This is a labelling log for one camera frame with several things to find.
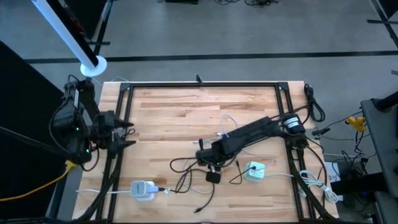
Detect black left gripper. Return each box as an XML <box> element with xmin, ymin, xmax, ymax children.
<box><xmin>93</xmin><ymin>110</ymin><xmax>137</xmax><ymax>152</ymax></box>

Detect thin dark charger cable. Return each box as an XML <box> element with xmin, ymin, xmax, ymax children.
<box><xmin>229</xmin><ymin>159</ymin><xmax>256</xmax><ymax>185</ymax></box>

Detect mint green outlet cube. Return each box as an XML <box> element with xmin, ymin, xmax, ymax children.
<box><xmin>243</xmin><ymin>161</ymin><xmax>267</xmax><ymax>184</ymax></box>

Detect white power outlet block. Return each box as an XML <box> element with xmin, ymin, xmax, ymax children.
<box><xmin>129</xmin><ymin>180</ymin><xmax>156</xmax><ymax>202</ymax></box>

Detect black charger cable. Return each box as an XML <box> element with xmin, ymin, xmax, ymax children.
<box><xmin>160</xmin><ymin>155</ymin><xmax>218</xmax><ymax>215</ymax></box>

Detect white pole with base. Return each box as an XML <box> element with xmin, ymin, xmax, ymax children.
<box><xmin>30</xmin><ymin>0</ymin><xmax>108</xmax><ymax>78</ymax></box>

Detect white paper sign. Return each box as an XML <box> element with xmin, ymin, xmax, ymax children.
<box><xmin>324</xmin><ymin>161</ymin><xmax>342</xmax><ymax>184</ymax></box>

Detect yellow connector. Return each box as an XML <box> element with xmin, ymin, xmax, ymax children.
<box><xmin>345</xmin><ymin>115</ymin><xmax>367</xmax><ymax>133</ymax></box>

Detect grey side table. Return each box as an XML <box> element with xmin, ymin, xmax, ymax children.
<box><xmin>359</xmin><ymin>91</ymin><xmax>398</xmax><ymax>224</ymax></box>

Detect black stand legs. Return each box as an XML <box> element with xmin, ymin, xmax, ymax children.
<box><xmin>366</xmin><ymin>0</ymin><xmax>398</xmax><ymax>50</ymax></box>

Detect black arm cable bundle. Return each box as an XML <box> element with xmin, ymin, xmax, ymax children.
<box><xmin>73</xmin><ymin>149</ymin><xmax>123</xmax><ymax>223</ymax></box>
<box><xmin>285</xmin><ymin>146</ymin><xmax>332</xmax><ymax>222</ymax></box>

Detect yellow cable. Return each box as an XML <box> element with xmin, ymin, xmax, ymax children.
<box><xmin>0</xmin><ymin>160</ymin><xmax>79</xmax><ymax>203</ymax></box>

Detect white outlet block cord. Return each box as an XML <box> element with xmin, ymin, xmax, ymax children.
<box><xmin>76</xmin><ymin>189</ymin><xmax>131</xmax><ymax>195</ymax></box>

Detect white outlet cube cord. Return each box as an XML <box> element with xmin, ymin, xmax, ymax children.
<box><xmin>264</xmin><ymin>169</ymin><xmax>340</xmax><ymax>203</ymax></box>

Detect black power cord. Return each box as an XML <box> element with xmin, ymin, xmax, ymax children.
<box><xmin>269</xmin><ymin>83</ymin><xmax>326</xmax><ymax>124</ymax></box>

